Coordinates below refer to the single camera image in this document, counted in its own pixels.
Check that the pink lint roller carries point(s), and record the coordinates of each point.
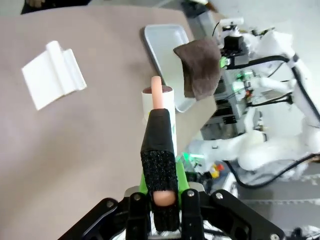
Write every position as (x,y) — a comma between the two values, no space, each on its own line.
(160,140)

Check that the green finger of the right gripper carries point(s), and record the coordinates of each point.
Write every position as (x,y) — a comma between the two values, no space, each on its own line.
(222,59)
(224,65)

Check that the yellow red emergency stop button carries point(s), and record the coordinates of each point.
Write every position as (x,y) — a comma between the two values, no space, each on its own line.
(217,170)

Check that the white lint roller stand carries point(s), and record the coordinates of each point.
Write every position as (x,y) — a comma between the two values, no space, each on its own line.
(52,75)

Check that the brown cloth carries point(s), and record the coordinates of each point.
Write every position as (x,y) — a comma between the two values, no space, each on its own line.
(200,70)

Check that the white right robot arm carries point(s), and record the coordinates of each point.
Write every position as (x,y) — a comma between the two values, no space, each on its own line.
(262,145)

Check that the grey equipment rack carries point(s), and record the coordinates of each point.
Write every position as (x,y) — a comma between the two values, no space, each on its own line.
(225,117)

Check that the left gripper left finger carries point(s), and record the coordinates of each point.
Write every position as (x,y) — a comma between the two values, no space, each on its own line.
(137,215)

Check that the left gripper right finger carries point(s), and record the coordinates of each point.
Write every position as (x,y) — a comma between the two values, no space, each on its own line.
(190,215)

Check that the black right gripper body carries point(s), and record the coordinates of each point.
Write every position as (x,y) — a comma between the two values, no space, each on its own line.
(235,47)

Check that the person's hand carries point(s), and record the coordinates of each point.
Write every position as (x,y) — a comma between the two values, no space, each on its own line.
(35,2)

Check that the person in purple jacket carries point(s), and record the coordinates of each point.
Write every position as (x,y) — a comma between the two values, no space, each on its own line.
(62,5)

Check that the silver metal tray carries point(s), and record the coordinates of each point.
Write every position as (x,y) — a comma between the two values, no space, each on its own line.
(162,42)

